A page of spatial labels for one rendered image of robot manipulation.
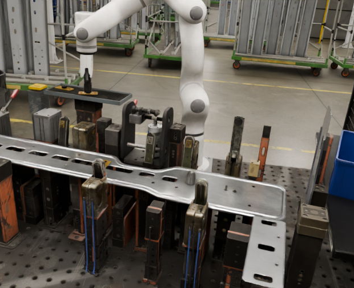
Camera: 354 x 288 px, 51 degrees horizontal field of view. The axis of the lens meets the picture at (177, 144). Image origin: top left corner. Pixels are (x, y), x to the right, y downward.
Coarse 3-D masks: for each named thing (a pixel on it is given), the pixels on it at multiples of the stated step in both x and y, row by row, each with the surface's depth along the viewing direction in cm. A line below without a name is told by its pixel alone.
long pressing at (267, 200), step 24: (0, 144) 152; (24, 144) 153; (48, 144) 153; (48, 168) 136; (72, 168) 136; (144, 168) 139; (168, 168) 140; (168, 192) 125; (192, 192) 126; (216, 192) 127; (240, 192) 128; (264, 192) 129; (264, 216) 116
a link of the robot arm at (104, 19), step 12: (120, 0) 150; (132, 0) 149; (96, 12) 146; (108, 12) 148; (120, 12) 151; (132, 12) 153; (84, 24) 145; (96, 24) 145; (108, 24) 148; (84, 36) 147; (96, 36) 148
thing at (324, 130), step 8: (328, 112) 109; (328, 120) 106; (320, 128) 117; (320, 136) 117; (320, 144) 114; (320, 152) 108; (320, 160) 109; (312, 168) 122; (312, 176) 120; (312, 184) 116; (312, 192) 113
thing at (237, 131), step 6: (234, 120) 135; (240, 120) 131; (234, 126) 135; (240, 126) 135; (234, 132) 136; (240, 132) 135; (234, 138) 137; (240, 138) 136; (234, 144) 138; (240, 144) 136; (234, 150) 138
